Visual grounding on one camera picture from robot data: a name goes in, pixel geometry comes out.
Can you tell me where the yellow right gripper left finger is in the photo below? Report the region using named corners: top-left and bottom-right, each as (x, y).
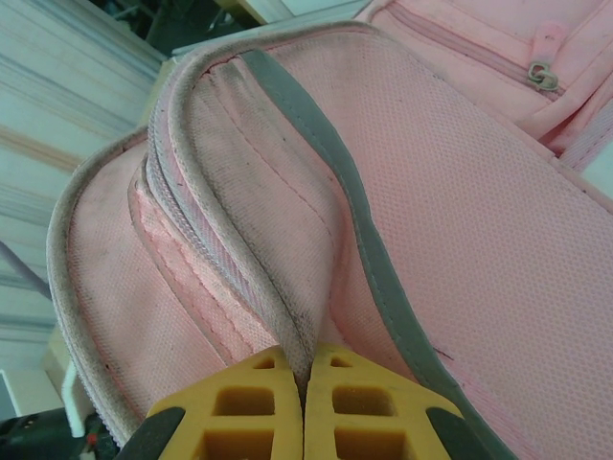
top-left (113, 345), bottom-right (307, 460)

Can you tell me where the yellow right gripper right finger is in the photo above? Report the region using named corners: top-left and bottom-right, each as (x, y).
top-left (304, 340), bottom-right (497, 460)

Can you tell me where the pink backpack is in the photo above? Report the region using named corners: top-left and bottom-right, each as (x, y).
top-left (45, 0), bottom-right (613, 460)

